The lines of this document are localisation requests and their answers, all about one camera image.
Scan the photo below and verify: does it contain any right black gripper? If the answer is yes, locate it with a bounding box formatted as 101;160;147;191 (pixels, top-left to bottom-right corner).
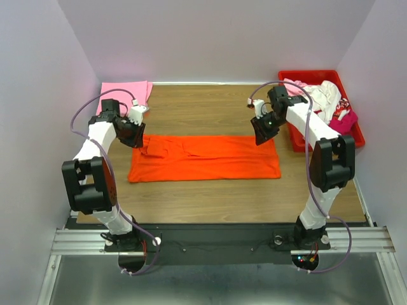
251;112;286;146

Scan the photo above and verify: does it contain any orange t-shirt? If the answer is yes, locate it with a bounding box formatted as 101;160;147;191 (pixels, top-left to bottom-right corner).
127;135;282;183

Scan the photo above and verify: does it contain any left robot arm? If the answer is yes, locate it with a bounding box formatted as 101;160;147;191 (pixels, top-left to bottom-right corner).
62;98;147;252

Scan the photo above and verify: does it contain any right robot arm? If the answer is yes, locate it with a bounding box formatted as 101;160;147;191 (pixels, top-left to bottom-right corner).
247;81;355;248

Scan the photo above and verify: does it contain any red plastic bin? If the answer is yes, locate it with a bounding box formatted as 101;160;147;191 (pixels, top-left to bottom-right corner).
278;70;365;153

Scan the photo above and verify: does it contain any folded pink t-shirt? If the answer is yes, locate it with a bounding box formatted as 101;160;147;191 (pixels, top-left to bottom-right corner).
100;81;154;112

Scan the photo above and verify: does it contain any light pink garment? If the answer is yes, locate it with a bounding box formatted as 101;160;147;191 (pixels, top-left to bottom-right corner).
283;78;308;96

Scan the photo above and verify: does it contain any white garment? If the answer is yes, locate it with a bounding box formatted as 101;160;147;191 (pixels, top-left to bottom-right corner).
303;80;350;125

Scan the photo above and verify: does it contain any magenta garment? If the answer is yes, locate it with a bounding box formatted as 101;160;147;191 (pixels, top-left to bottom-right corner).
329;110;358;135

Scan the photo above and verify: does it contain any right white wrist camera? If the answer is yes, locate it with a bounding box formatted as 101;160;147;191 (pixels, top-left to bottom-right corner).
247;98;268;119

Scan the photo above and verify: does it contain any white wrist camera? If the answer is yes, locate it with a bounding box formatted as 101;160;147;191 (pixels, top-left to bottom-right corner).
247;98;268;119
127;105;149;126

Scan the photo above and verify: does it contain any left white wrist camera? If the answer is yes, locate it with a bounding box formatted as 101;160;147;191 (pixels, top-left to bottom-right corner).
127;105;149;126

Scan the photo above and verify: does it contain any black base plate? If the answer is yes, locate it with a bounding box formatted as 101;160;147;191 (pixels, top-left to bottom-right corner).
63;222;331;266

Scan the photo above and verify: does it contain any aluminium rail frame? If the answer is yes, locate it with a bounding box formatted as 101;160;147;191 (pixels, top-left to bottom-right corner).
36;119;397;305

